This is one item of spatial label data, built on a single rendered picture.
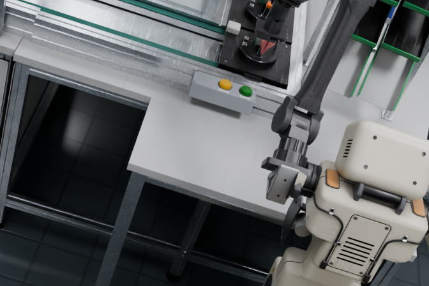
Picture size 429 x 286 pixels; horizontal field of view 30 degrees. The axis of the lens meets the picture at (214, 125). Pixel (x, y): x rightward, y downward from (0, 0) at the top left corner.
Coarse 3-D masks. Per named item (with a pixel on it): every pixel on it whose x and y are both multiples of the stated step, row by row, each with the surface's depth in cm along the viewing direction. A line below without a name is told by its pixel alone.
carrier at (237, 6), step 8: (232, 0) 293; (240, 0) 295; (248, 0) 296; (256, 0) 294; (264, 0) 292; (232, 8) 289; (240, 8) 290; (248, 8) 288; (256, 8) 290; (264, 8) 288; (232, 16) 285; (240, 16) 287; (248, 16) 287; (256, 16) 286; (288, 16) 296; (248, 24) 284; (288, 24) 292; (288, 32) 288; (280, 40) 284; (288, 40) 284
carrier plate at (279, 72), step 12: (228, 36) 275; (240, 36) 277; (252, 36) 279; (228, 48) 270; (276, 48) 278; (288, 48) 280; (228, 60) 264; (240, 60) 266; (276, 60) 273; (288, 60) 275; (240, 72) 263; (252, 72) 263; (264, 72) 265; (276, 72) 267; (288, 72) 269; (276, 84) 264
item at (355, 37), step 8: (376, 8) 261; (384, 8) 261; (368, 16) 259; (376, 16) 259; (384, 16) 260; (360, 24) 257; (368, 24) 258; (376, 24) 258; (360, 32) 256; (368, 32) 256; (376, 32) 257; (360, 40) 254; (368, 40) 255; (376, 40) 255
